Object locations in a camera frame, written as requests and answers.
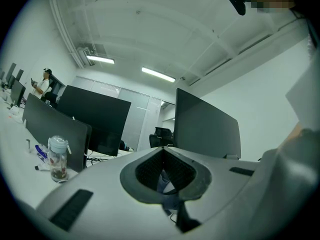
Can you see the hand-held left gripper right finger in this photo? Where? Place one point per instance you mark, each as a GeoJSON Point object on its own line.
{"type": "Point", "coordinates": [225, 184]}

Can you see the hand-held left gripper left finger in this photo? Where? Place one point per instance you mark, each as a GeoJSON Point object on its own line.
{"type": "Point", "coordinates": [105, 196]}

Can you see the black monitor with white sticker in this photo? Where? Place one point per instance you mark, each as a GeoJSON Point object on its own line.
{"type": "Point", "coordinates": [205, 126]}

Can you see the black monitor left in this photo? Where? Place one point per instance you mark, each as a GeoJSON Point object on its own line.
{"type": "Point", "coordinates": [50, 119]}

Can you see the clear water bottle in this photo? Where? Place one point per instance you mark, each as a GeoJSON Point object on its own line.
{"type": "Point", "coordinates": [58, 159]}

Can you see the blue white wrapper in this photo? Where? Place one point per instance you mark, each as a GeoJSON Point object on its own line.
{"type": "Point", "coordinates": [41, 154]}

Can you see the black office chair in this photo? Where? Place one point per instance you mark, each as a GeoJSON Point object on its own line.
{"type": "Point", "coordinates": [160, 137]}

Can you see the ceiling strip light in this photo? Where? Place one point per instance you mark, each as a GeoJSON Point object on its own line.
{"type": "Point", "coordinates": [100, 59]}
{"type": "Point", "coordinates": [158, 74]}

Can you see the person's light shirt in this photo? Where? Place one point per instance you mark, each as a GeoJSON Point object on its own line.
{"type": "Point", "coordinates": [307, 84]}

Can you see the ceiling air vent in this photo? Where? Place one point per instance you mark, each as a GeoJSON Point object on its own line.
{"type": "Point", "coordinates": [86, 56]}

